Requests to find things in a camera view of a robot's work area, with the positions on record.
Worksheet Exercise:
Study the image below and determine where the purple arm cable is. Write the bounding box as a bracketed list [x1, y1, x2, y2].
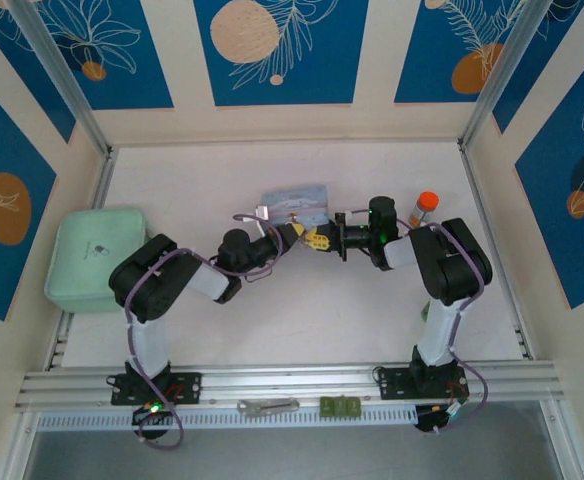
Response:
[344, 207, 490, 434]
[123, 213, 286, 451]

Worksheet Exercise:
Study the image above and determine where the white slotted cable duct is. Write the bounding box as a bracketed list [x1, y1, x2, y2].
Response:
[35, 404, 419, 432]

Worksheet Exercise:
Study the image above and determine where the aluminium mounting rail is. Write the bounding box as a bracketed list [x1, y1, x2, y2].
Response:
[14, 360, 567, 410]

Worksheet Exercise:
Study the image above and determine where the green terminal block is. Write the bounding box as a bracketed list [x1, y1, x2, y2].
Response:
[319, 395, 363, 417]

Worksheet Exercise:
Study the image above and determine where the aluminium frame post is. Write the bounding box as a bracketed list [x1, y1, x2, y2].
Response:
[458, 0, 554, 151]
[7, 0, 114, 157]

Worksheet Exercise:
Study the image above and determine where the mint green zip case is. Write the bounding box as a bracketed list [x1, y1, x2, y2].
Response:
[44, 207, 149, 314]

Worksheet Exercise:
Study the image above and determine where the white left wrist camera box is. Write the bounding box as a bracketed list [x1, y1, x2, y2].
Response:
[253, 203, 273, 237]

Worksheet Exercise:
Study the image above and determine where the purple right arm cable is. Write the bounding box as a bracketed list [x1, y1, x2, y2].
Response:
[344, 207, 490, 434]

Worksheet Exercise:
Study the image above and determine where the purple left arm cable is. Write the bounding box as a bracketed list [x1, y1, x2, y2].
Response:
[123, 213, 286, 451]

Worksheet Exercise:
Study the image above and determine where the grey-blue zip pouch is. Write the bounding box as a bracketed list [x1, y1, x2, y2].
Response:
[260, 183, 332, 227]

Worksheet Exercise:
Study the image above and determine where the silver metal wrench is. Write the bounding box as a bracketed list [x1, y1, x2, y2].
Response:
[236, 397, 301, 418]

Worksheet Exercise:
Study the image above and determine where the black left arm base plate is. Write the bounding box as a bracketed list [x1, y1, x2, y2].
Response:
[110, 370, 204, 406]

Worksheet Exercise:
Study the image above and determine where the orange capped bottle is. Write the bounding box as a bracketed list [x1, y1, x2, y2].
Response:
[407, 191, 441, 229]

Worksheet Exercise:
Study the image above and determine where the black controller board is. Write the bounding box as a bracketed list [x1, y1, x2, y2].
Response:
[130, 398, 174, 429]
[414, 401, 469, 435]

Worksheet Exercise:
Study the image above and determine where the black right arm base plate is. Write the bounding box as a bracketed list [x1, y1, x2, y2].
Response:
[378, 366, 472, 402]

